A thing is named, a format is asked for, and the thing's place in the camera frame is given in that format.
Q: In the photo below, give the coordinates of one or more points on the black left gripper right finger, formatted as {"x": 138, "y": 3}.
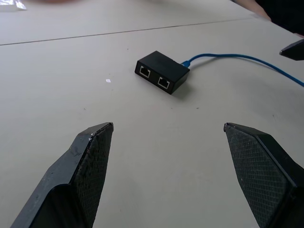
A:
{"x": 263, "y": 175}

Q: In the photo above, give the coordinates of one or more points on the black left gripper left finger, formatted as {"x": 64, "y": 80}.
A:
{"x": 71, "y": 180}

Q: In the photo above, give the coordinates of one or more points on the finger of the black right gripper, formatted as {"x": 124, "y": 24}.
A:
{"x": 295, "y": 51}

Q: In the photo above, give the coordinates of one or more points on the black ethernet splitter box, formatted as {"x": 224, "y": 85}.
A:
{"x": 164, "y": 64}

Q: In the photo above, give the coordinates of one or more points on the person's dark clothing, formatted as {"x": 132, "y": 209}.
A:
{"x": 285, "y": 14}

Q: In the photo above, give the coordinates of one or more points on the clear plastic bag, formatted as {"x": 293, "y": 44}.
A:
{"x": 12, "y": 4}

